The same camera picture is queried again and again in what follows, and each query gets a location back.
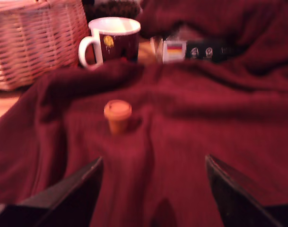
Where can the dark red fleece blanket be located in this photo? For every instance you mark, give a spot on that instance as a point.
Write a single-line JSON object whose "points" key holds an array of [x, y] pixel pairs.
{"points": [[181, 118]]}

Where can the dark box with flag print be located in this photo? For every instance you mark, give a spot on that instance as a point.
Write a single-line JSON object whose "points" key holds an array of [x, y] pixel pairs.
{"points": [[177, 50]]}

